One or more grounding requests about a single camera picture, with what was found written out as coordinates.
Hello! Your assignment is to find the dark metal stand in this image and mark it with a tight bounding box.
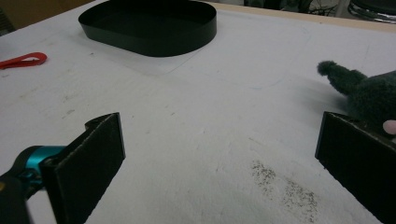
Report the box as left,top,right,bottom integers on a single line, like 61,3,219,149
346,0,396,24

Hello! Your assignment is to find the black oval tray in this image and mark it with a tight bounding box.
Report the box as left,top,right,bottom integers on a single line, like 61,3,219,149
78,0,218,58

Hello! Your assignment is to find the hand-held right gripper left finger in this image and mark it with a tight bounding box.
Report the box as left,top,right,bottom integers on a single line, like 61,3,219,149
41,112,127,224

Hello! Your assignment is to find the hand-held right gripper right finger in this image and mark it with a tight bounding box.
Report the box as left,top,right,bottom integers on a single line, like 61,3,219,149
314,111,396,224

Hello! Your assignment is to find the red plastic loop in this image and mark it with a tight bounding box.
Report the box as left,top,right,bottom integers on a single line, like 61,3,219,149
0,51,49,70

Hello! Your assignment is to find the dark grey plush toy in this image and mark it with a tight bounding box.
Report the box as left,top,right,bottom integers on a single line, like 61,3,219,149
317,60,396,136

